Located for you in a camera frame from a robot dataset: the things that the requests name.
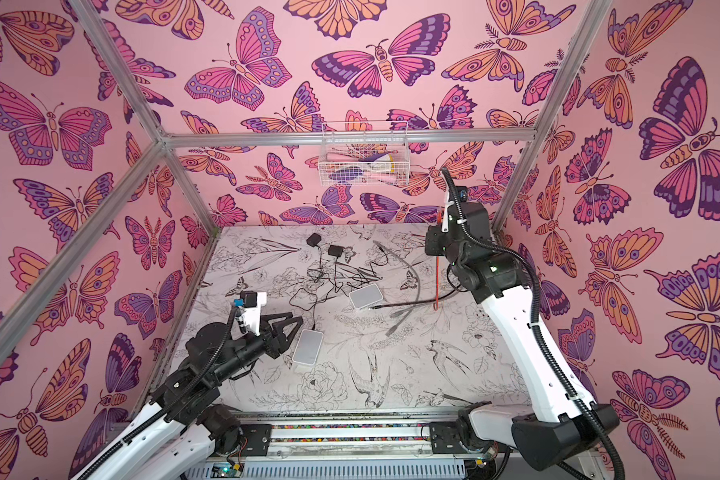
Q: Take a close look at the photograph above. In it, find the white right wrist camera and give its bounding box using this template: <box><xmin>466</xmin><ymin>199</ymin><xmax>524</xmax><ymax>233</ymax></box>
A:
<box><xmin>440</xmin><ymin>186</ymin><xmax>469</xmax><ymax>234</ymax></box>

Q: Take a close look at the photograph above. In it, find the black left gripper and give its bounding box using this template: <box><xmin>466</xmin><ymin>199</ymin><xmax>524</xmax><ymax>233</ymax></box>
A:
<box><xmin>207</xmin><ymin>311</ymin><xmax>299</xmax><ymax>389</ymax></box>

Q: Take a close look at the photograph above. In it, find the black power adapter cable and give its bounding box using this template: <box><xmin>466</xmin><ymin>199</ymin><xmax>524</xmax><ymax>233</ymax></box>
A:
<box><xmin>284</xmin><ymin>245</ymin><xmax>331</xmax><ymax>331</ymax></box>

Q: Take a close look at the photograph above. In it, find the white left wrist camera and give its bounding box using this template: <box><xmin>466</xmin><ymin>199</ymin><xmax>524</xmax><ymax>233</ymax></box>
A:
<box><xmin>234</xmin><ymin>290</ymin><xmax>267</xmax><ymax>336</ymax></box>

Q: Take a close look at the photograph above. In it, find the black power adapter left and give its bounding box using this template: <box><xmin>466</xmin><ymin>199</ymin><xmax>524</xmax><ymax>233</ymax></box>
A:
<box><xmin>306</xmin><ymin>233</ymin><xmax>322</xmax><ymax>248</ymax></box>

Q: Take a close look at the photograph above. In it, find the white network switch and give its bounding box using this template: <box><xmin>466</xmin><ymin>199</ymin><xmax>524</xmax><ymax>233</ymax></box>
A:
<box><xmin>349</xmin><ymin>283</ymin><xmax>384</xmax><ymax>310</ymax></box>
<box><xmin>292</xmin><ymin>330</ymin><xmax>324</xmax><ymax>367</ymax></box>

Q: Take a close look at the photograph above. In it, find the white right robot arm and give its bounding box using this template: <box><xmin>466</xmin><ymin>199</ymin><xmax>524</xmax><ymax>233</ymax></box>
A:
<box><xmin>425</xmin><ymin>200</ymin><xmax>626</xmax><ymax>479</ymax></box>

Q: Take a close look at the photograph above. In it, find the wire basket on wall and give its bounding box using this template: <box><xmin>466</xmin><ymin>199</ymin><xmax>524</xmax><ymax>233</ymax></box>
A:
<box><xmin>316</xmin><ymin>120</ymin><xmax>411</xmax><ymax>188</ymax></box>

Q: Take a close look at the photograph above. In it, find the grey slotted cable duct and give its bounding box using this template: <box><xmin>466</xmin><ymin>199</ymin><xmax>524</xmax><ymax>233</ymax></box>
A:
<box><xmin>178</xmin><ymin>459</ymin><xmax>468</xmax><ymax>479</ymax></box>

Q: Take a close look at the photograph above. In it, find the black ethernet cable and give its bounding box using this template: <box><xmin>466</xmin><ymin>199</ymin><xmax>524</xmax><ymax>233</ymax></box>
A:
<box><xmin>370</xmin><ymin>287</ymin><xmax>463</xmax><ymax>311</ymax></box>

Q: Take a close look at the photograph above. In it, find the black power adapter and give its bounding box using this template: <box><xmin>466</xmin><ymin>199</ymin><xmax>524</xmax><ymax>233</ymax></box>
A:
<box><xmin>327</xmin><ymin>244</ymin><xmax>345</xmax><ymax>258</ymax></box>
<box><xmin>306</xmin><ymin>233</ymin><xmax>322</xmax><ymax>248</ymax></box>

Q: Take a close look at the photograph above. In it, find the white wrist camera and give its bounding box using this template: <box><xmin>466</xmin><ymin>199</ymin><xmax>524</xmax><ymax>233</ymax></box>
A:
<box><xmin>440</xmin><ymin>186</ymin><xmax>469</xmax><ymax>234</ymax></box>
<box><xmin>234</xmin><ymin>290</ymin><xmax>267</xmax><ymax>336</ymax></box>

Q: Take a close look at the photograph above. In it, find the black power adapter right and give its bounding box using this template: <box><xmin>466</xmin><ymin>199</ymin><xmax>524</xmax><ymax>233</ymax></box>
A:
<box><xmin>327</xmin><ymin>244</ymin><xmax>345</xmax><ymax>258</ymax></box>

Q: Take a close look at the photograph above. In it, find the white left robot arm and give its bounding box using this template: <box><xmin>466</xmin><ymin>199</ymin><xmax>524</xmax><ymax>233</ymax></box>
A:
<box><xmin>74</xmin><ymin>313</ymin><xmax>303</xmax><ymax>479</ymax></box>

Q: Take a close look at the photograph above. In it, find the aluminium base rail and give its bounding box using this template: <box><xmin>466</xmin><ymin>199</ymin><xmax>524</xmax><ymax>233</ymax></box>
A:
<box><xmin>225</xmin><ymin>414</ymin><xmax>512</xmax><ymax>479</ymax></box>

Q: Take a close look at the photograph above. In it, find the grey ethernet cable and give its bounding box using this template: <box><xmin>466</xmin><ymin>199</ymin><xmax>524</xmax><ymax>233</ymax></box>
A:
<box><xmin>371</xmin><ymin>239</ymin><xmax>422</xmax><ymax>337</ymax></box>

